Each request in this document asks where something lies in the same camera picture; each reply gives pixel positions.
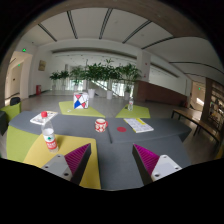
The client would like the wooden bookshelf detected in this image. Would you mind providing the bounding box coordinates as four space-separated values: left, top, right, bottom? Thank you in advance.
201 78 224 131

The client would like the red fire extinguisher box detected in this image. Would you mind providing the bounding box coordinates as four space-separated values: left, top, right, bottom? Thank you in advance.
36 85 41 95

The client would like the red and white mug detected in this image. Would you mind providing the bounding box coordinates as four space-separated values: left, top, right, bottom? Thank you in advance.
95 118 108 133

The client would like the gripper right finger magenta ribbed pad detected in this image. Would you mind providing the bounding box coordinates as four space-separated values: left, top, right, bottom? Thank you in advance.
132 144 181 185

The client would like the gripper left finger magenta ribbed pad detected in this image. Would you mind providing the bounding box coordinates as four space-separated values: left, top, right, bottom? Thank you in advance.
42 143 91 185

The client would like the yellow and white booklet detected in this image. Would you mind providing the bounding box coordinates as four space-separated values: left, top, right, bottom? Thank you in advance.
124 118 154 133

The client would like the framed wall picture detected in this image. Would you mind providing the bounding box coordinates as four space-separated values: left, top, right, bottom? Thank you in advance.
38 60 46 71

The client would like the far clear water bottle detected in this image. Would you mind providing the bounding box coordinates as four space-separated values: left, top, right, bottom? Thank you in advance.
128 97 134 111

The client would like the red blue white box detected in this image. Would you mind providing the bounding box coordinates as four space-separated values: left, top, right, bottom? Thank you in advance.
73 92 89 109

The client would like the white magazine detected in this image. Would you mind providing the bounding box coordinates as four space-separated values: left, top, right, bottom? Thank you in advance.
30 111 57 125

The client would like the dark chair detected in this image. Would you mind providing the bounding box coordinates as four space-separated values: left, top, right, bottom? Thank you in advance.
10 97 21 106

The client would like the potted plant, white pot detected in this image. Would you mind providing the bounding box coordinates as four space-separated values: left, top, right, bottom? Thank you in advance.
84 61 105 99
103 59 118 100
119 64 141 100

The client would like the wooden bench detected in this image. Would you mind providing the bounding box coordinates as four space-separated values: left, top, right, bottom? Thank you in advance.
171 109 221 144

